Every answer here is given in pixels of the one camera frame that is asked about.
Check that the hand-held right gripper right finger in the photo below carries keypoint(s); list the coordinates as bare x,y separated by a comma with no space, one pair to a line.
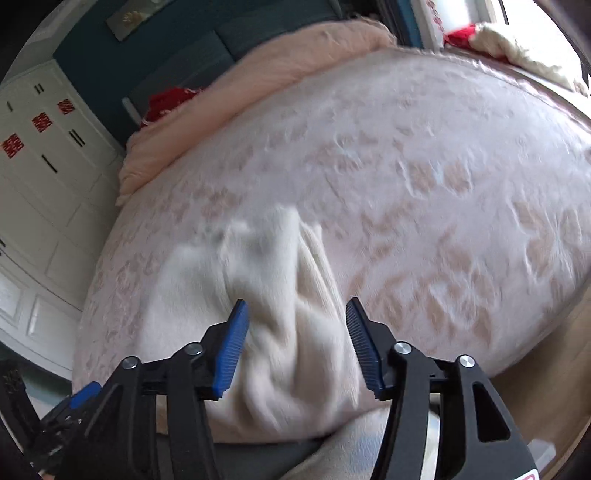
364,350

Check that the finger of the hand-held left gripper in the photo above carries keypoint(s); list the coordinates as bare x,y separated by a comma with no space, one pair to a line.
85,394

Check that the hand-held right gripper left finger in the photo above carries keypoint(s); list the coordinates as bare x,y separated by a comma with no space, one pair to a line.
231,350

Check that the white sweater with black hearts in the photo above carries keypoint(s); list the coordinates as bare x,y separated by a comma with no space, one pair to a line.
286,323

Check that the white wardrobe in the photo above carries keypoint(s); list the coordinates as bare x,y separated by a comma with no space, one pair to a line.
41,221

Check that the bed with pink floral bedspread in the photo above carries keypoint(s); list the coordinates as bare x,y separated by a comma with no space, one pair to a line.
438,184

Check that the red pillow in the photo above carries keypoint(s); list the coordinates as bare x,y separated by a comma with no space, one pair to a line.
168,104

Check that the red paper cutout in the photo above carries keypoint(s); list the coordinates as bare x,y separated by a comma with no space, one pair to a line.
41,122
66,106
13,145

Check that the blue padded headboard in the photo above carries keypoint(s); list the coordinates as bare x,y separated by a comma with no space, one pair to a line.
203,60

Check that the pink duvet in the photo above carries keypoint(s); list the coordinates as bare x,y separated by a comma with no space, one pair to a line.
277,60

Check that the red cloth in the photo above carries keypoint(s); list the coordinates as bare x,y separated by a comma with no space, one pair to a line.
461,34

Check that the grey blue curtain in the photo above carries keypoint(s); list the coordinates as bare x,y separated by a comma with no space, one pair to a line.
401,18

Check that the cream fluffy blanket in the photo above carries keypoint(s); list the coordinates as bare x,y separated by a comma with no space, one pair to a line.
521,50

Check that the framed wall picture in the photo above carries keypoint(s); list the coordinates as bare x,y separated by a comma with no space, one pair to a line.
131,18

